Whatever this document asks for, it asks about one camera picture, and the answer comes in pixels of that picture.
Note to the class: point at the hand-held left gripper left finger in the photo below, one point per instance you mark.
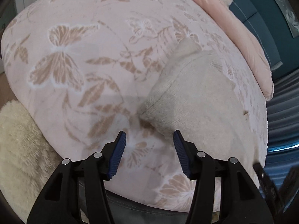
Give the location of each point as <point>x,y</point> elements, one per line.
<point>117,154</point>

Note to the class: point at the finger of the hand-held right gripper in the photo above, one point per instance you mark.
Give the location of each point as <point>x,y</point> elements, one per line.
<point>265,179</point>

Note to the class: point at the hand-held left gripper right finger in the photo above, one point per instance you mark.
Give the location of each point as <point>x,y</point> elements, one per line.
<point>181,154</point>

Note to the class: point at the cream fleece small garment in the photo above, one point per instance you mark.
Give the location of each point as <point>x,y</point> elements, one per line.
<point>201,93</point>

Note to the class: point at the grey pleated curtain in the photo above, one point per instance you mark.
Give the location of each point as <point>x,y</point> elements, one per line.
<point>283,112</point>

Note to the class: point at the cream fluffy rug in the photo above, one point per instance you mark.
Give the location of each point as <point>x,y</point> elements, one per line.
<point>21,154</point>

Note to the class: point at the pink butterfly printed blanket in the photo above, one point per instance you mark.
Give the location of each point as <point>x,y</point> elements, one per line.
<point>93,58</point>

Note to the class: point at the pink quilt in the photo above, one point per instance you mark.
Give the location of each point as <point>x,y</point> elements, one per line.
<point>243,35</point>

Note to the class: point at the teal padded headboard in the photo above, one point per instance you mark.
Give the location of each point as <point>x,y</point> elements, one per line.
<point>254,9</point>

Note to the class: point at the silver floral wall panel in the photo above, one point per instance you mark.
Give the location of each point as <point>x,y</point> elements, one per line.
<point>286,7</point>

